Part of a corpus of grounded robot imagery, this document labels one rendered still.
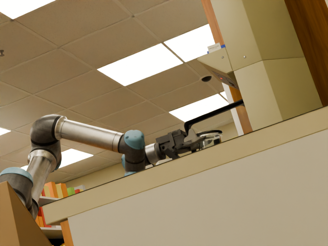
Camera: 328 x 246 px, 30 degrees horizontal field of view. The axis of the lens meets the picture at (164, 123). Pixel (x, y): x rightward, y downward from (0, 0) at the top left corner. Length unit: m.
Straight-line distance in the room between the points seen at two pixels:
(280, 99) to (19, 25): 2.37
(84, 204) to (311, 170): 0.43
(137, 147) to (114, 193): 1.09
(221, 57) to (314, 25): 0.53
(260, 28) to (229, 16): 0.12
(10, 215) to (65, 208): 0.67
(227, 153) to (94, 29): 3.41
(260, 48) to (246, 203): 1.23
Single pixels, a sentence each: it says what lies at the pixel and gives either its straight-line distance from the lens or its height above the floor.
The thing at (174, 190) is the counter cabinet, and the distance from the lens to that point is 1.13.
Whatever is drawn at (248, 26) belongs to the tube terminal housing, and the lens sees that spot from 2.28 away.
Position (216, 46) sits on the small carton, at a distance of 2.38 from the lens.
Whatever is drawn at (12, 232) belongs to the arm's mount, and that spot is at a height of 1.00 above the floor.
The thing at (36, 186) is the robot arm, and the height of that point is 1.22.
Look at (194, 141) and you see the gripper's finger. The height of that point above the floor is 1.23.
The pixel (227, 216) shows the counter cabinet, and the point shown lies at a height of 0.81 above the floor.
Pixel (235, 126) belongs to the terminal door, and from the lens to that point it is 2.52.
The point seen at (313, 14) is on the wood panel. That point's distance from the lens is 2.65.
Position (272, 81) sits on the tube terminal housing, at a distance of 2.21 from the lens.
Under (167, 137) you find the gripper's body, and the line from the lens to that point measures 2.39.
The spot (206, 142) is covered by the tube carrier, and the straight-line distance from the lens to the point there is 2.31.
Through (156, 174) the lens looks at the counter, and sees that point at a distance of 1.14.
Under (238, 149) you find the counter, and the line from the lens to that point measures 1.10.
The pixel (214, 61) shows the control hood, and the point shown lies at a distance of 2.27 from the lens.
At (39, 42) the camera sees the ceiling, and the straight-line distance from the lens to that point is 4.46.
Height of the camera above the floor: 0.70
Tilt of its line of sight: 16 degrees up
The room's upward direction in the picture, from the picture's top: 16 degrees counter-clockwise
